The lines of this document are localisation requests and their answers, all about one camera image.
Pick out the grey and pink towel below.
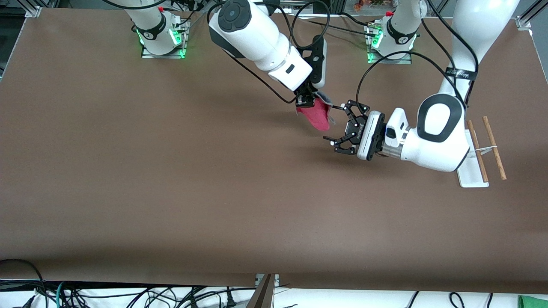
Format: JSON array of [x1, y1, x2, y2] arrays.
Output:
[[296, 91, 334, 131]]

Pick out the white rack base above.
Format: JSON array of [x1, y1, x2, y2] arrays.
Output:
[[456, 128, 489, 188]]

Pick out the white power strip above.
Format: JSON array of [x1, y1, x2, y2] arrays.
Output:
[[268, 0, 313, 13]]

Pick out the brown table leg beam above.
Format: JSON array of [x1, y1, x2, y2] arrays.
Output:
[[247, 274, 275, 308]]

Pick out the green cloth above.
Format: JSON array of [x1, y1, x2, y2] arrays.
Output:
[[517, 294, 548, 308]]

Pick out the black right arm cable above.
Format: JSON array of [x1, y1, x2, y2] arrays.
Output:
[[207, 0, 331, 104]]

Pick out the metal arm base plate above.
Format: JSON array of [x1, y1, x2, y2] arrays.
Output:
[[367, 24, 413, 65], [141, 19, 188, 59]]

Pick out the long black table cable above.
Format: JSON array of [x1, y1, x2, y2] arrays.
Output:
[[328, 21, 377, 38]]

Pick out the short black table cable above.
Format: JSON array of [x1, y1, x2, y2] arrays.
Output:
[[340, 12, 381, 27]]

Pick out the black velcro cable strap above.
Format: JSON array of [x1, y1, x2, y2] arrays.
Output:
[[445, 67, 478, 80]]

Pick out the black base cable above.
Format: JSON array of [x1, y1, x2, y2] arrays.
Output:
[[173, 0, 206, 33]]

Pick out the thick black floor cable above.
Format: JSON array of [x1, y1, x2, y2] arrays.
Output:
[[0, 259, 47, 300]]

